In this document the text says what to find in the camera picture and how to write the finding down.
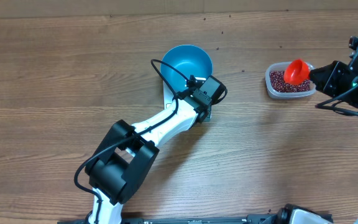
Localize orange scoop with blue handle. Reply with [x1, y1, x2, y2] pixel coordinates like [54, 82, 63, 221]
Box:
[283, 59, 310, 85]

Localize clear plastic bean container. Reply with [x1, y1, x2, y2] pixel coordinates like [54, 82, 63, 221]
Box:
[265, 62, 316, 100]

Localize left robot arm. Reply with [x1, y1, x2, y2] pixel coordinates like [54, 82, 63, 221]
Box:
[85, 76, 227, 223]

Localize teal plastic bowl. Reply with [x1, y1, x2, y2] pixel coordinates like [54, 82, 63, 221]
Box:
[160, 45, 213, 92]

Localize white digital kitchen scale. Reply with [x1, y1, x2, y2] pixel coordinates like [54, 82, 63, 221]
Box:
[163, 82, 212, 122]

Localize red beans in container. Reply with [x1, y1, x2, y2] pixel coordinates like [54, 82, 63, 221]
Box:
[269, 71, 311, 93]

